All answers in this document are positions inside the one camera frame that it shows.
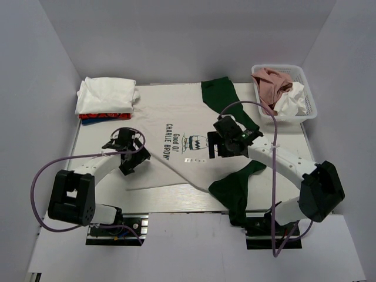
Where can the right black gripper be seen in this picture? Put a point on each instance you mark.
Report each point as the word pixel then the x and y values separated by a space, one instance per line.
pixel 215 138

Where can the white green Charlie Brown t-shirt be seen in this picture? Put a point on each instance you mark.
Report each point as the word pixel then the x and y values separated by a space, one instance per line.
pixel 176 137

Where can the folded red t-shirt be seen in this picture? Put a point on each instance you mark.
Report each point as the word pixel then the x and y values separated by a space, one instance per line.
pixel 105 115

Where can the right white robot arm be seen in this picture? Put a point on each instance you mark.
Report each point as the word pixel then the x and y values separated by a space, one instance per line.
pixel 319 184

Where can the folded white t-shirt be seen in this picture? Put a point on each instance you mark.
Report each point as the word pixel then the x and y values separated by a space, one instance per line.
pixel 106 95

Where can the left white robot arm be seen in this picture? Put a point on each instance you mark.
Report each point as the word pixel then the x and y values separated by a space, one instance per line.
pixel 73 197

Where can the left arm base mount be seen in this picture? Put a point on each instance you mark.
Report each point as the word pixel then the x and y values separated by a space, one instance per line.
pixel 120 236

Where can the white plastic laundry basket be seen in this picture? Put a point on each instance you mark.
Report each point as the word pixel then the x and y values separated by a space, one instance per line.
pixel 297 75

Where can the folded blue t-shirt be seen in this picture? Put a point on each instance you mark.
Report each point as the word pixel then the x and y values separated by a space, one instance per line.
pixel 91 121

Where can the pink t-shirt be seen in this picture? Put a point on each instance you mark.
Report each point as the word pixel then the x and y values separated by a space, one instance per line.
pixel 271 84

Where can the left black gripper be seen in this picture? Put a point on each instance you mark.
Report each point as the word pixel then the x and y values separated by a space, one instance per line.
pixel 140 156

